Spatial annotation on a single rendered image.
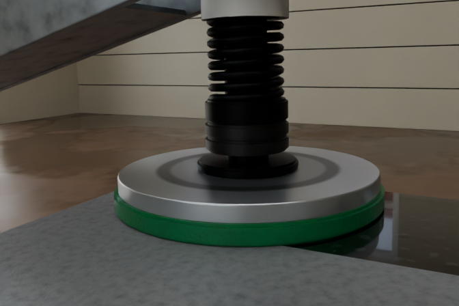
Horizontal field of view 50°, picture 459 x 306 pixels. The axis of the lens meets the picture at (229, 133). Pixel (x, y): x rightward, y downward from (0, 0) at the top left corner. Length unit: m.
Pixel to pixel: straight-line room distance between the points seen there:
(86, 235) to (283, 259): 0.14
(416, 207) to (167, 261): 0.20
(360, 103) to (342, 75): 0.43
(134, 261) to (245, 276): 0.07
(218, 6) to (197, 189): 0.14
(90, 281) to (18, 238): 0.10
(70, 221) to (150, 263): 0.11
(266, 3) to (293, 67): 6.45
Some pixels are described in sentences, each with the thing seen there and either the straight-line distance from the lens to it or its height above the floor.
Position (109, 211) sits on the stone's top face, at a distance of 0.41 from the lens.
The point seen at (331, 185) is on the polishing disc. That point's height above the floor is 0.83.
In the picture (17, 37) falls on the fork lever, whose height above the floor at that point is 0.94.
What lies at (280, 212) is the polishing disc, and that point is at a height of 0.82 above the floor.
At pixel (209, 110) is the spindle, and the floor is 0.88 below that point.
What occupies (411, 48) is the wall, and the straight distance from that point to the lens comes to 6.41.
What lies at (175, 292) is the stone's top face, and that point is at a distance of 0.27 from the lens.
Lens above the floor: 0.92
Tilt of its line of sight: 9 degrees down
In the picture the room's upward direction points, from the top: 1 degrees counter-clockwise
